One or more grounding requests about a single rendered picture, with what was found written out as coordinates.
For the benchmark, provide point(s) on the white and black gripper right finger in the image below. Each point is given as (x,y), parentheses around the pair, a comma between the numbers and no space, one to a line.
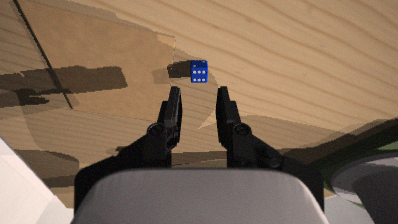
(248,151)

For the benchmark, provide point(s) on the brown flat mat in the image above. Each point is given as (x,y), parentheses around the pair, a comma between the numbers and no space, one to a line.
(104,66)

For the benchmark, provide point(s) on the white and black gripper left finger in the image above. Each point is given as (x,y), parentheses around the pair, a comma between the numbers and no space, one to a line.
(149,151)

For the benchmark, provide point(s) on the blue die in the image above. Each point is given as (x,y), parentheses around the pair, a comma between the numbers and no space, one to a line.
(199,71)

